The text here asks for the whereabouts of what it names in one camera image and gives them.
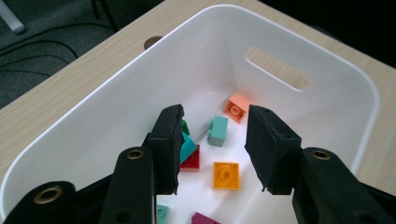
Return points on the orange toy brick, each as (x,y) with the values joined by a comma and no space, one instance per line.
(226,175)

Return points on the pink toy brick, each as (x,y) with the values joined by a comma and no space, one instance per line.
(237,107)

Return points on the white desk frame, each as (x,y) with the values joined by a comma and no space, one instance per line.
(12,23)

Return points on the black folding chair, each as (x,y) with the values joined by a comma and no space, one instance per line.
(107,15)

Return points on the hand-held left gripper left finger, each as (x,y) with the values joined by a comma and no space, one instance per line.
(166,149)

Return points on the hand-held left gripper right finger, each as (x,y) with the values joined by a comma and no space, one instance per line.
(274,155)

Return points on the magenta toy brick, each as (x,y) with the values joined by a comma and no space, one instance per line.
(204,219)

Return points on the white plastic bin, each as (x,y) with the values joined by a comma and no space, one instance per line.
(109,109)

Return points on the green toy brick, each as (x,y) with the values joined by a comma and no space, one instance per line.
(185,127)

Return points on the light teal toy brick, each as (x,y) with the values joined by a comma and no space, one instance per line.
(218,132)

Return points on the red toy brick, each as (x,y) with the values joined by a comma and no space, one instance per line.
(192,162)

